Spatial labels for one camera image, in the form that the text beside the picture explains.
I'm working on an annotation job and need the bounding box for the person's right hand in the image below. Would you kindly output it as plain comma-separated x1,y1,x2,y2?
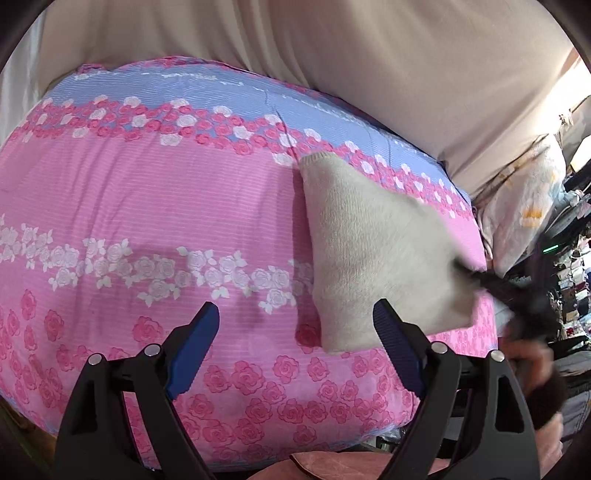
499,336,554,396

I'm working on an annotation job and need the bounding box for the white satin curtain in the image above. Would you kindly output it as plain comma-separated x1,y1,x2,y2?
0,13,45,144

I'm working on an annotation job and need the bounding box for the floral pillow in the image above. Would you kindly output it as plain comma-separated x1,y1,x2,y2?
476,134,566,277

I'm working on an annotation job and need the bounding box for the cream sweater with black hearts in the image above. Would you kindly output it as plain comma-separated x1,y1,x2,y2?
300,153,498,354

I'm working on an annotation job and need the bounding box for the beige curtain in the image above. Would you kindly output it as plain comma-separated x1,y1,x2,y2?
38,0,590,193

